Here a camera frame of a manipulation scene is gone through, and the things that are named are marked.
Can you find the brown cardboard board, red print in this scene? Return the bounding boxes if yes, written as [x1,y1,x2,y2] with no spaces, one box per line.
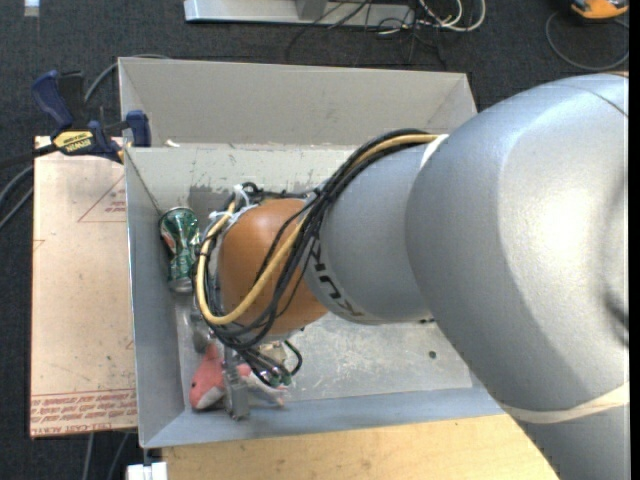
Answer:
[29,135,139,440]

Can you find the crushed green drink can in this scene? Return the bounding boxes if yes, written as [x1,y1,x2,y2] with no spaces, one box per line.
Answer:
[158,206,203,294]

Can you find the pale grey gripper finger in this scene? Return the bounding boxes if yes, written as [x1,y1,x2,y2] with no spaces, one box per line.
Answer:
[192,317,213,355]
[225,367,252,422]

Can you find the grey metal bin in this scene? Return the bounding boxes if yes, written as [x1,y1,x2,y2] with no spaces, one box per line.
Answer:
[117,56,507,450]

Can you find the pink and white toy fish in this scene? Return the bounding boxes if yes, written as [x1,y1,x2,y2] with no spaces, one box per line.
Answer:
[188,342,290,412]

